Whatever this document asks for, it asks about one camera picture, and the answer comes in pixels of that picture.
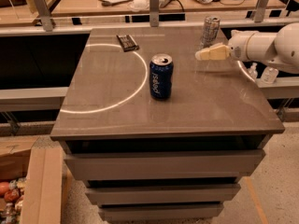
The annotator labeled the silver redbull can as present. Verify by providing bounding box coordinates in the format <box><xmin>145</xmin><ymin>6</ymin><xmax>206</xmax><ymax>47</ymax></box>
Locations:
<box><xmin>201</xmin><ymin>16</ymin><xmax>221</xmax><ymax>48</ymax></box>

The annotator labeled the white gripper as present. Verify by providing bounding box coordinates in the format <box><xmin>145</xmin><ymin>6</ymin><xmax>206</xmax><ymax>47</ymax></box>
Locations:
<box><xmin>195</xmin><ymin>30</ymin><xmax>257</xmax><ymax>62</ymax></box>

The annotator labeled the middle metal bracket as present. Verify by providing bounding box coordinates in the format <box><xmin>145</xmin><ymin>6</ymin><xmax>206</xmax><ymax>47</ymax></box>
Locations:
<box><xmin>149</xmin><ymin>0</ymin><xmax>159</xmax><ymax>27</ymax></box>

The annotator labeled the dark rxbar chocolate bar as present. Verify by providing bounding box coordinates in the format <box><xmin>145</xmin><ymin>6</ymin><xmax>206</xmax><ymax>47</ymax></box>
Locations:
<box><xmin>117</xmin><ymin>35</ymin><xmax>139</xmax><ymax>52</ymax></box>

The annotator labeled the right metal bracket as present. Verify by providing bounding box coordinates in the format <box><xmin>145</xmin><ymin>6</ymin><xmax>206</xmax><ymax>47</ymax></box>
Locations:
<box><xmin>252</xmin><ymin>0</ymin><xmax>269</xmax><ymax>23</ymax></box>

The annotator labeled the metal bracket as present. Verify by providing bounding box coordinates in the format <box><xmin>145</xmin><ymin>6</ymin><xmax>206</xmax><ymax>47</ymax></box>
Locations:
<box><xmin>149</xmin><ymin>0</ymin><xmax>159</xmax><ymax>27</ymax></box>
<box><xmin>252</xmin><ymin>0</ymin><xmax>269</xmax><ymax>23</ymax></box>
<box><xmin>33</xmin><ymin>0</ymin><xmax>54</xmax><ymax>32</ymax></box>

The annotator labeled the cardboard box with snacks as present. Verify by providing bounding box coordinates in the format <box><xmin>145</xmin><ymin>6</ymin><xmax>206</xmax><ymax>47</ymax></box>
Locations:
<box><xmin>0</xmin><ymin>136</ymin><xmax>63</xmax><ymax>224</ymax></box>

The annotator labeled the blue pepsi can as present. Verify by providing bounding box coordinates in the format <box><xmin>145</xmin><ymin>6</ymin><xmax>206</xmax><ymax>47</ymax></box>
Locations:
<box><xmin>149</xmin><ymin>53</ymin><xmax>174</xmax><ymax>100</ymax></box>

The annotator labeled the clear plastic bottle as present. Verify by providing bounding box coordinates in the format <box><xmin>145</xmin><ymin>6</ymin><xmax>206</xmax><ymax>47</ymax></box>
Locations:
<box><xmin>248</xmin><ymin>63</ymin><xmax>258</xmax><ymax>79</ymax></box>
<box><xmin>261</xmin><ymin>66</ymin><xmax>278</xmax><ymax>84</ymax></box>

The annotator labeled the left metal bracket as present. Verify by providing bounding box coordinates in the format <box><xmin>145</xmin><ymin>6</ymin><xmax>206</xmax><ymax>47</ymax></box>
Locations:
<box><xmin>33</xmin><ymin>0</ymin><xmax>54</xmax><ymax>32</ymax></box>

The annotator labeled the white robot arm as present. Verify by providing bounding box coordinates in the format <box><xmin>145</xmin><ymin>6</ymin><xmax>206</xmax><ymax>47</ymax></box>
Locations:
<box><xmin>195</xmin><ymin>23</ymin><xmax>299</xmax><ymax>74</ymax></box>

